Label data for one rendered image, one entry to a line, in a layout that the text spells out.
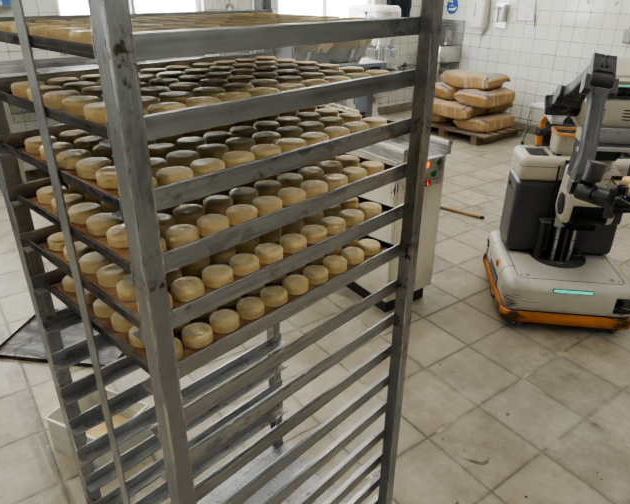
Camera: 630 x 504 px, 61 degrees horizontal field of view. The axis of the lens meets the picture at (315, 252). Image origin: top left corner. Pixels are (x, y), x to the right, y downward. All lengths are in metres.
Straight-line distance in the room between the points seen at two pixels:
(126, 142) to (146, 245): 0.13
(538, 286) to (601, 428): 0.72
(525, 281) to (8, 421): 2.37
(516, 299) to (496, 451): 0.87
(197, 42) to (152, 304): 0.33
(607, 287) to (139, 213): 2.54
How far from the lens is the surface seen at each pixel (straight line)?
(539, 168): 2.91
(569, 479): 2.25
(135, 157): 0.64
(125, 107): 0.62
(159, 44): 0.67
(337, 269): 1.07
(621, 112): 2.65
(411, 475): 2.09
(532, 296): 2.83
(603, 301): 2.94
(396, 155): 2.51
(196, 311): 0.80
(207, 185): 0.74
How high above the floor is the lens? 1.56
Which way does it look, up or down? 26 degrees down
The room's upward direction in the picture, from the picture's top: straight up
